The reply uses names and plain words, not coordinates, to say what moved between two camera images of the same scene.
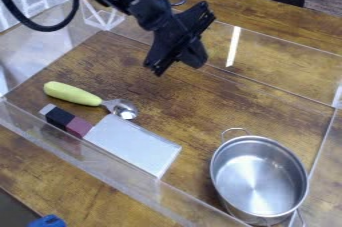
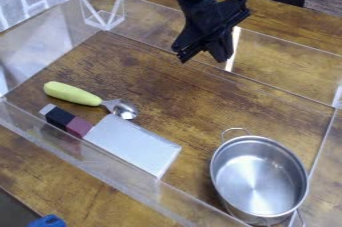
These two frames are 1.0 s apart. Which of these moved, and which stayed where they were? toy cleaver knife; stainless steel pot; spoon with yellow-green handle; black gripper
Moved: black gripper
Stayed: stainless steel pot; toy cleaver knife; spoon with yellow-green handle
